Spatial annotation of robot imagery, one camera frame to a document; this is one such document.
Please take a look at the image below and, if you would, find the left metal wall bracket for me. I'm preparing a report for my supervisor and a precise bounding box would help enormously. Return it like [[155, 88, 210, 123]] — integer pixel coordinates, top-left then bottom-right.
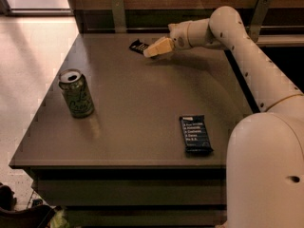
[[111, 0, 127, 33]]

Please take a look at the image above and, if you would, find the dark chair on floor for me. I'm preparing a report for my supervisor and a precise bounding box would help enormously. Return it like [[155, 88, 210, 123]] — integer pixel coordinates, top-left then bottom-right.
[[0, 183, 55, 228]]

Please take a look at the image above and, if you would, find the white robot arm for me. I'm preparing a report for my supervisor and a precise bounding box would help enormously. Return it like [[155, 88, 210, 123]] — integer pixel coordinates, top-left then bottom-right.
[[143, 7, 304, 228]]

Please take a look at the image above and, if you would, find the right metal wall bracket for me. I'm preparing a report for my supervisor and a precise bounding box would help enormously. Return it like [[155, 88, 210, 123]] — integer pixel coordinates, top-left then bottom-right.
[[248, 0, 273, 42]]

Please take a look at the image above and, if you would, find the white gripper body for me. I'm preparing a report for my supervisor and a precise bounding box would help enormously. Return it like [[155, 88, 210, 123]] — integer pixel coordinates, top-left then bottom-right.
[[168, 21, 191, 49]]

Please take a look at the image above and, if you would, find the black chocolate rxbar wrapper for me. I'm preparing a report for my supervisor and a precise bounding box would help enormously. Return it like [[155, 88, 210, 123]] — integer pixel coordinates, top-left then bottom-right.
[[129, 40, 148, 54]]

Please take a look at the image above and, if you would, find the green LaCroix soda can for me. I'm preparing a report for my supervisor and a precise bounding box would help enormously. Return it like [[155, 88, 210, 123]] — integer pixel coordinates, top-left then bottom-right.
[[58, 68, 94, 118]]

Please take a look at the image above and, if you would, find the dark blue rxbar wrapper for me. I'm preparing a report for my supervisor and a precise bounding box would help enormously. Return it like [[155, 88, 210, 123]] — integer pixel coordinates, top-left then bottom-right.
[[180, 115, 213, 155]]

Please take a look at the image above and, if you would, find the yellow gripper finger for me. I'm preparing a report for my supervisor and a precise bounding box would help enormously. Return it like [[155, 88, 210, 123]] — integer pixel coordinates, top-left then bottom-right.
[[143, 37, 174, 58], [150, 51, 174, 61]]

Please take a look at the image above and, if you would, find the metal wall bracket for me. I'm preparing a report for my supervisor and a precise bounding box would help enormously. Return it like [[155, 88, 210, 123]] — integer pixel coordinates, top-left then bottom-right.
[[111, 0, 127, 33], [248, 0, 273, 42]]

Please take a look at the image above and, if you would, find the grey drawer cabinet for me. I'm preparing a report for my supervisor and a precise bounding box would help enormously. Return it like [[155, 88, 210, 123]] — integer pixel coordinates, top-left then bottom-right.
[[10, 34, 250, 227]]

